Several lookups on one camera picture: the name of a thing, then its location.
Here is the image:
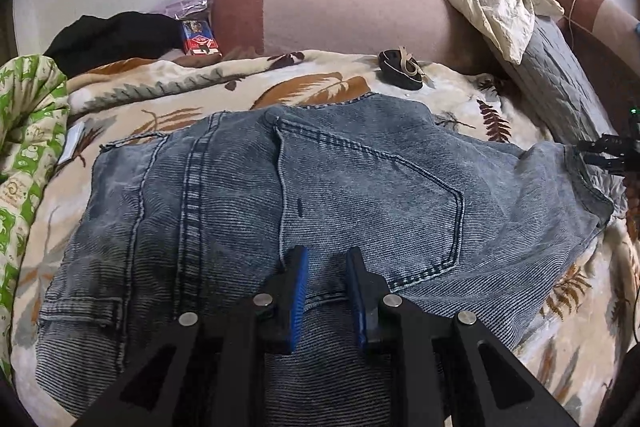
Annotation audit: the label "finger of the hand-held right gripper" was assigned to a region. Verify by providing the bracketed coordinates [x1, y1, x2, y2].
[576, 134, 626, 174]

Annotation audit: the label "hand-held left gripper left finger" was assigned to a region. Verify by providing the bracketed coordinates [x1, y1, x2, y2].
[75, 245, 309, 427]

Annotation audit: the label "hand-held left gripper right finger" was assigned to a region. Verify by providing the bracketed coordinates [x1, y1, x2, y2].
[346, 247, 581, 427]

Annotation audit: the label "blue denim pants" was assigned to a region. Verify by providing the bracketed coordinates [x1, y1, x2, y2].
[37, 93, 615, 427]

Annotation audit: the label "grey quilted pillow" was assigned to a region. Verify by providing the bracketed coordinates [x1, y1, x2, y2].
[487, 14, 618, 158]

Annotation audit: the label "brown and pink headboard cushion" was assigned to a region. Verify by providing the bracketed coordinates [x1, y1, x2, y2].
[517, 0, 640, 58]

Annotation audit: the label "leaf-print blanket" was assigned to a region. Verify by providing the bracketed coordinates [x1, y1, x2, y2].
[10, 49, 640, 427]

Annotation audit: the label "small white card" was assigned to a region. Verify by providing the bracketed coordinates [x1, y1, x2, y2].
[59, 124, 87, 165]

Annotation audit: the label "red and blue box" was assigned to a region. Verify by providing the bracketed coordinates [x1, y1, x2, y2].
[180, 19, 223, 56]

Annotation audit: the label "pink and brown bolster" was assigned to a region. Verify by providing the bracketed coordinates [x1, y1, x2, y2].
[207, 0, 501, 72]

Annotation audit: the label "black cloth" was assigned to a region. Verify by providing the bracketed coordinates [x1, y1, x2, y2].
[44, 11, 183, 78]

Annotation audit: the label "green patterned quilt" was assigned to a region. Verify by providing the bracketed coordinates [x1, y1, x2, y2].
[0, 53, 71, 378]

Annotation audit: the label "thin tan string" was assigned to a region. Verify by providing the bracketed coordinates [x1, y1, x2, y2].
[564, 0, 609, 34]

